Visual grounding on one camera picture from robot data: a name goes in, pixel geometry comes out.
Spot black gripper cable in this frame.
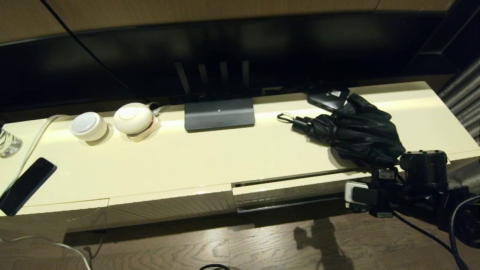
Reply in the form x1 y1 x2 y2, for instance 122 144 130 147
392 212 456 260

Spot black wall frame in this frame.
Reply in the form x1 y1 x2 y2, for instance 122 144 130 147
403 0 480 75

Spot black umbrella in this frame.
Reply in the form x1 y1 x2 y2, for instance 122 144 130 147
277 93 406 168

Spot black set-top box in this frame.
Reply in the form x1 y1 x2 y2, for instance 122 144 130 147
307 87 350 112

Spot cream ribbed drawer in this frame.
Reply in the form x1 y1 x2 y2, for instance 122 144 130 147
231 169 375 213

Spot white speaker plug cables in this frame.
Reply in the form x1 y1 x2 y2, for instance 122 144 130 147
148 102 171 117

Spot black flat television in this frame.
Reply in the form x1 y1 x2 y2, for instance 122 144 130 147
0 13 456 113

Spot small white round speaker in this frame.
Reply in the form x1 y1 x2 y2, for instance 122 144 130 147
70 112 108 142

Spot thin black hanging cable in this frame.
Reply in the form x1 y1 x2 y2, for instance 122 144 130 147
39 0 139 94

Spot grey television base plate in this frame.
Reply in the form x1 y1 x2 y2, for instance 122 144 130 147
184 98 256 132

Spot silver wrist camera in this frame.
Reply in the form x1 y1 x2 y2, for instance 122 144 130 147
344 181 378 209

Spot thin white floor cable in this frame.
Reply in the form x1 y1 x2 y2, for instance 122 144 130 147
0 234 92 270

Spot black smartphone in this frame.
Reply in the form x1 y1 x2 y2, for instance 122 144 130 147
0 157 58 217

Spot clear drinking glass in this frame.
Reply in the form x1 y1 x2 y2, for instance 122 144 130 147
0 127 23 158

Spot large white round speaker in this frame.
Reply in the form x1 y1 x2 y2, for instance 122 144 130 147
112 102 162 143

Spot thick white power cable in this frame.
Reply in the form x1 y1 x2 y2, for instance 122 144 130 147
0 114 71 199

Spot grey pleated curtain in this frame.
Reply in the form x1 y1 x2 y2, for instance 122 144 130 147
437 56 480 190

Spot white ribbed cabinet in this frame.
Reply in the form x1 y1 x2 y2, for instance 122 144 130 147
0 81 480 233

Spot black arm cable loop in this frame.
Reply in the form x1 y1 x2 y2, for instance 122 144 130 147
449 195 480 270

